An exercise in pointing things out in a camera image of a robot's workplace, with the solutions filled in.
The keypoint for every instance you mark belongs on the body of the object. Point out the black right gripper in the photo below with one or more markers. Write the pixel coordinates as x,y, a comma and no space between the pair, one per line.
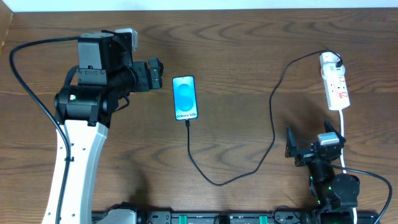
313,153

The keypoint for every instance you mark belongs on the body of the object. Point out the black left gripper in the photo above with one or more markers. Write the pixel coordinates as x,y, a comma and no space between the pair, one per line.
142,76

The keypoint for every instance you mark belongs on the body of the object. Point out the blue Galaxy smartphone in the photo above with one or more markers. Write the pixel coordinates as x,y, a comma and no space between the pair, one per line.
185,99

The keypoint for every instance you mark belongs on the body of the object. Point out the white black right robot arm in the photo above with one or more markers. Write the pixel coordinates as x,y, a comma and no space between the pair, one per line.
337,194

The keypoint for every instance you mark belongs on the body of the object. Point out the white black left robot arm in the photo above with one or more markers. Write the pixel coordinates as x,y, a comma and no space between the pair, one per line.
84,106

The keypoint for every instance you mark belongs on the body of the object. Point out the white USB charger plug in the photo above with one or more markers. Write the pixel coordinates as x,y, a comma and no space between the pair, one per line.
331,65

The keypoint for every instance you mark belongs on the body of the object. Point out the white power strip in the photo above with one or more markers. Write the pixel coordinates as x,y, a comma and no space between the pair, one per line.
336,92

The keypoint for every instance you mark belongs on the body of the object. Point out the brown cardboard box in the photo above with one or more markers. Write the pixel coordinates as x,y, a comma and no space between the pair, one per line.
6,16

